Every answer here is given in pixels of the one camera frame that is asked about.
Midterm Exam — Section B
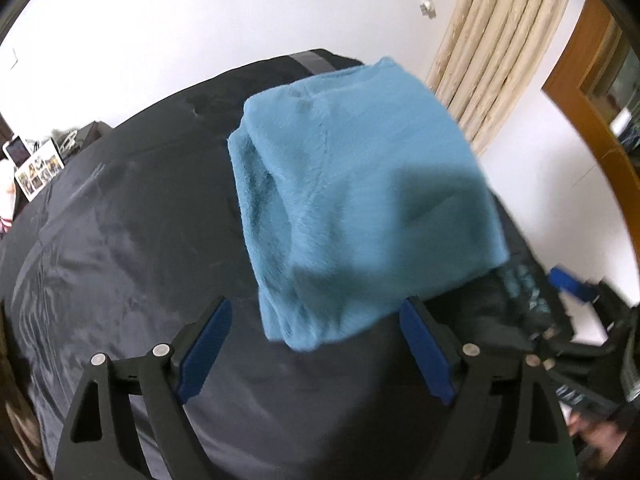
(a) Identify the wooden framed mirror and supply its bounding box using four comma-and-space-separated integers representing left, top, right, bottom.
542, 0, 640, 306

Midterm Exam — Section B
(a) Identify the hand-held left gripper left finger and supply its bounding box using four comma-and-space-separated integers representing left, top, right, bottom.
54, 296, 233, 480

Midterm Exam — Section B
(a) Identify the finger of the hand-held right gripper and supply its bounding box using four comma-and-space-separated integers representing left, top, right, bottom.
547, 267, 608, 311
525, 327, 618, 367

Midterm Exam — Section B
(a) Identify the beige curtain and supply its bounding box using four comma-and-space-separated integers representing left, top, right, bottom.
425, 0, 591, 156

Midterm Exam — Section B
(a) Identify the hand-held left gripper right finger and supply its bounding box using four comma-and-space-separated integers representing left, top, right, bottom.
398, 296, 576, 480

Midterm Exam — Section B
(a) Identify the blue fuzzy towel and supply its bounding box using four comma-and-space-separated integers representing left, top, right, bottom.
227, 56, 511, 353

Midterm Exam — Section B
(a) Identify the pink pillow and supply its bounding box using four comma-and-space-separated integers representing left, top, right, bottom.
0, 160, 16, 233

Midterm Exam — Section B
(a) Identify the white tablet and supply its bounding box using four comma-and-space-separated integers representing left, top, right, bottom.
2, 136, 32, 166

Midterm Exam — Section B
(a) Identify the black sheet covered table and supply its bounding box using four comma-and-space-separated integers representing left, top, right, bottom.
0, 49, 576, 480

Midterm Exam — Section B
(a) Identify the black bedside device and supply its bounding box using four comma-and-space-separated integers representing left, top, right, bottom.
52, 122, 111, 153

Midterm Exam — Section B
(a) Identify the photo collage sheet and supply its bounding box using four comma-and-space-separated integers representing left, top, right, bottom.
14, 139, 66, 196

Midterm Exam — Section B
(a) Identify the brown patterned cloth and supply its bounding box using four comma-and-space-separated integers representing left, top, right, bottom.
0, 350, 51, 480

